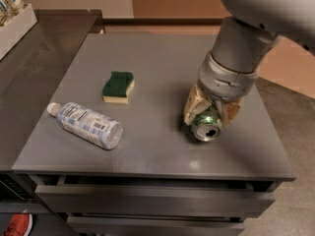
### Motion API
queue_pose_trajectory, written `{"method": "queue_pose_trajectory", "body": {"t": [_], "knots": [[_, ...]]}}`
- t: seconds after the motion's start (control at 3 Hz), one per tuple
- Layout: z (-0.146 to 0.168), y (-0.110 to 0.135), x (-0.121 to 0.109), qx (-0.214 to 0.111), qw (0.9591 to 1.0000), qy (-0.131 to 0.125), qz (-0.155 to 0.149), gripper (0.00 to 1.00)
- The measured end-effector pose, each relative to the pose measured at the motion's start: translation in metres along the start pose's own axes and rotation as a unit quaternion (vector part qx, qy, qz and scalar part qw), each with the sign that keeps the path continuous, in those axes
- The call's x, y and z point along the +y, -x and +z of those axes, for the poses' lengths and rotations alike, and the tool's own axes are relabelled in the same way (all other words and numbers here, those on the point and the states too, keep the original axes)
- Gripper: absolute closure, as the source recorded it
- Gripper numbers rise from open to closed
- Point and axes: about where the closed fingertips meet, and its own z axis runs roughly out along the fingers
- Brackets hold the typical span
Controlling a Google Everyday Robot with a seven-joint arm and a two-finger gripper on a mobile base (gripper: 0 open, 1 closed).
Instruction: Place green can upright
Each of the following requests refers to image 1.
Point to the gray robot arm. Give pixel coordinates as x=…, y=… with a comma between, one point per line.
x=251, y=30

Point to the gray drawer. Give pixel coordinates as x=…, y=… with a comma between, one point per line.
x=155, y=197
x=152, y=227

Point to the white box with packets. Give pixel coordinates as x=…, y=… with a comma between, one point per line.
x=17, y=17

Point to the gray gripper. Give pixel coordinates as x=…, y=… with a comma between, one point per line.
x=223, y=81

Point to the green and yellow sponge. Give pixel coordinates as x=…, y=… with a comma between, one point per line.
x=118, y=87

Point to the dark side counter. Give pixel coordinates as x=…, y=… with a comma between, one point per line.
x=29, y=75

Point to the gray drawer cabinet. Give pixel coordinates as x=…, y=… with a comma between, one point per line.
x=156, y=143

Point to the upper gray drawer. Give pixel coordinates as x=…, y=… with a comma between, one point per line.
x=155, y=197

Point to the red shoe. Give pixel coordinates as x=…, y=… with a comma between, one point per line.
x=20, y=224

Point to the lower gray drawer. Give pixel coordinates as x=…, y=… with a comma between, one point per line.
x=152, y=227

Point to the green soda can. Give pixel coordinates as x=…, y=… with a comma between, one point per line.
x=207, y=125

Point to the clear plastic water bottle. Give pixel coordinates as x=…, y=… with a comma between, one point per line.
x=87, y=124

